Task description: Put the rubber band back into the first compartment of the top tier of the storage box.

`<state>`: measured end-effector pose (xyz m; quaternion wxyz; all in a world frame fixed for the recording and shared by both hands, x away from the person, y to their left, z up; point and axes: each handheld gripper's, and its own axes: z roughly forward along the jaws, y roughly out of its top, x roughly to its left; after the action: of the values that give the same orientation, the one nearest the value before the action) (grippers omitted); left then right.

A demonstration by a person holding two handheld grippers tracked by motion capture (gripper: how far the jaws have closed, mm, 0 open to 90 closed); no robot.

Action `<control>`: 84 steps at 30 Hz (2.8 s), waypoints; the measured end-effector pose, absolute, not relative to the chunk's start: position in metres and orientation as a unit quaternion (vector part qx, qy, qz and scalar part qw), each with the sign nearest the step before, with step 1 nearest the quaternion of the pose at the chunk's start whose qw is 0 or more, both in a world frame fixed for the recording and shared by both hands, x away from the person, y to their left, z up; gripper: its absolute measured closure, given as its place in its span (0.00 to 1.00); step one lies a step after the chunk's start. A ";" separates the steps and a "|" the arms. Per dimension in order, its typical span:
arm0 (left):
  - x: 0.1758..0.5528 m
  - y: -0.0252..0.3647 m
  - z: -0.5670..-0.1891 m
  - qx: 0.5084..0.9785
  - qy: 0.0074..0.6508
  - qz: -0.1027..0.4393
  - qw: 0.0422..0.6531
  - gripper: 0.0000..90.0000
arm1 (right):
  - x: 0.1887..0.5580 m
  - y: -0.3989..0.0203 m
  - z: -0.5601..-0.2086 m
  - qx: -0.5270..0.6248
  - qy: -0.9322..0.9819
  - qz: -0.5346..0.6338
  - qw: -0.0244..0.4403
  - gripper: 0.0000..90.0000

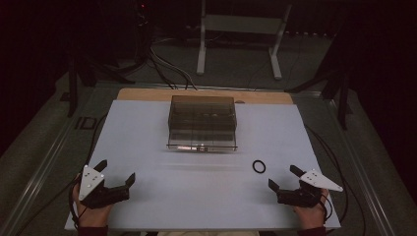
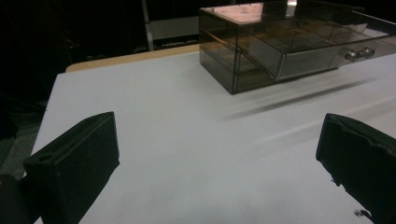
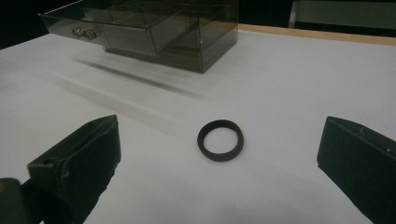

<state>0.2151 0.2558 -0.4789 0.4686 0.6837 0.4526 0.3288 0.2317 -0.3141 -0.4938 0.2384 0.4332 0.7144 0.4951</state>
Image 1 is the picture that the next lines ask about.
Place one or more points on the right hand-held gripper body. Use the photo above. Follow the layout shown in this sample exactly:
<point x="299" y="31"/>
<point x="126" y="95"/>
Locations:
<point x="305" y="191"/>

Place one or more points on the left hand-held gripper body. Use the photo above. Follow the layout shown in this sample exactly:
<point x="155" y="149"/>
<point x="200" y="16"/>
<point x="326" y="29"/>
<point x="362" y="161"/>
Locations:
<point x="98" y="193"/>

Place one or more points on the smoky transparent drawer box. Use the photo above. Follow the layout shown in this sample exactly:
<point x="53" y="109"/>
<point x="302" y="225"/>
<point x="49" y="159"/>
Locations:
<point x="202" y="123"/>

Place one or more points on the person's left hand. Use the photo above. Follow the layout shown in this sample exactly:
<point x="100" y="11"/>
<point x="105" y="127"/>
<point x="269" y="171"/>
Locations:
<point x="90" y="209"/>

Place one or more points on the person's right hand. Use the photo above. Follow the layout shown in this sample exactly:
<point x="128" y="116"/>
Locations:
<point x="313" y="213"/>

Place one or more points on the person's dark red sleeve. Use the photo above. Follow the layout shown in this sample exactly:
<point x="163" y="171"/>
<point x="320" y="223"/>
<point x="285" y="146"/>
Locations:
<point x="92" y="230"/>
<point x="313" y="231"/>

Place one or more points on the white table mat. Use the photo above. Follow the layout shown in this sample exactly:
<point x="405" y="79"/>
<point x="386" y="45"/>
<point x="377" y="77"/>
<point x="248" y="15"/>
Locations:
<point x="203" y="183"/>

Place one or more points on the black stand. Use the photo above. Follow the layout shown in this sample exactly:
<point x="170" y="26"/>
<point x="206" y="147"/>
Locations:
<point x="73" y="82"/>
<point x="341" y="91"/>

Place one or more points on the white metal stand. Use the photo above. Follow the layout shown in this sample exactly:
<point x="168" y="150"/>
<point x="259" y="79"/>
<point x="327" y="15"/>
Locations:
<point x="239" y="26"/>

